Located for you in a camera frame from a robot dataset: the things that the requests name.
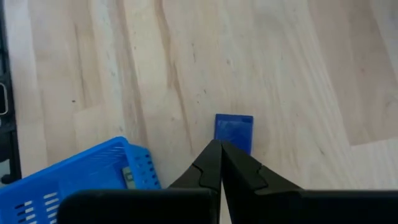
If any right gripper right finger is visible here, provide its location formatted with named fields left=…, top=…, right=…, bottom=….
left=221, top=141, right=398, bottom=224

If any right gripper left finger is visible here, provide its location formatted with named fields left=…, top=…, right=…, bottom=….
left=57, top=139, right=223, bottom=224

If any dark blue box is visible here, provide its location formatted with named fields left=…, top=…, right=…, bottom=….
left=213, top=113, right=254, bottom=156

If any blue slotted plastic basket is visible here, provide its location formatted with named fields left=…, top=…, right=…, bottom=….
left=0, top=136, right=162, bottom=224

